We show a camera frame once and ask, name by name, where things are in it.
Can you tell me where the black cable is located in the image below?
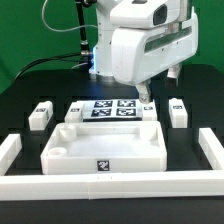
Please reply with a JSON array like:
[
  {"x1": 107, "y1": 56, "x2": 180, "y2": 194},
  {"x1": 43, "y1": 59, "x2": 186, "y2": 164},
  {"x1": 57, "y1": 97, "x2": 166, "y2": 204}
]
[{"x1": 13, "y1": 0, "x2": 93, "y2": 83}]

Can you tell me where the white U-shaped fence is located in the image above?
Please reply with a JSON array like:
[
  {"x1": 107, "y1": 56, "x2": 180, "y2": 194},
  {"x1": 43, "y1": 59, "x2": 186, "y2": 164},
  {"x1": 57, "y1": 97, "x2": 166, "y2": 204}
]
[{"x1": 0, "y1": 128, "x2": 224, "y2": 201}]

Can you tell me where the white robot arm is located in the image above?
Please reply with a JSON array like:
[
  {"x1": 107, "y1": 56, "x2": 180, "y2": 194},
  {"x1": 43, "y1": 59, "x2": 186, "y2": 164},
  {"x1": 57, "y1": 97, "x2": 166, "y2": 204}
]
[{"x1": 90, "y1": 0, "x2": 198, "y2": 103}]

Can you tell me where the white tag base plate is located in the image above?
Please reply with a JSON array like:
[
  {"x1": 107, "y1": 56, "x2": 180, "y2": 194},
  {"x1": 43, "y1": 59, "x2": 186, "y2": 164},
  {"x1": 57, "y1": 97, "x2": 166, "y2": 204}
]
[{"x1": 81, "y1": 99, "x2": 142, "y2": 121}]

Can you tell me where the grey thin cable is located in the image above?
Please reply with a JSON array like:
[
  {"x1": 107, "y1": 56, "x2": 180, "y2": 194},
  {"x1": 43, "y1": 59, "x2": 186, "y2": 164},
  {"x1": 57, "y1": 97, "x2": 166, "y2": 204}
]
[{"x1": 41, "y1": 0, "x2": 99, "y2": 34}]

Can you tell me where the white desk tabletop tray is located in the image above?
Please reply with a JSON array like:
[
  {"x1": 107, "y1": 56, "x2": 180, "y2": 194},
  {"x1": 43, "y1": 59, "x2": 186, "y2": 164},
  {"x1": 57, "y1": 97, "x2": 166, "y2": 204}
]
[{"x1": 40, "y1": 121, "x2": 167, "y2": 175}]

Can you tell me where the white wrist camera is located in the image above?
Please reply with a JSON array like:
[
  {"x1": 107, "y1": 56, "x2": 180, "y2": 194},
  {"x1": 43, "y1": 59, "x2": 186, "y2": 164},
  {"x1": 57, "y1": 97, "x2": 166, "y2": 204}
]
[{"x1": 110, "y1": 0, "x2": 168, "y2": 29}]

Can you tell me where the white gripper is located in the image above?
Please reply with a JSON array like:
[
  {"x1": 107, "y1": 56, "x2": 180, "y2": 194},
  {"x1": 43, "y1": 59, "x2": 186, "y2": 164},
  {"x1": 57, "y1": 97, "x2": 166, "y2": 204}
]
[{"x1": 111, "y1": 14, "x2": 198, "y2": 103}]

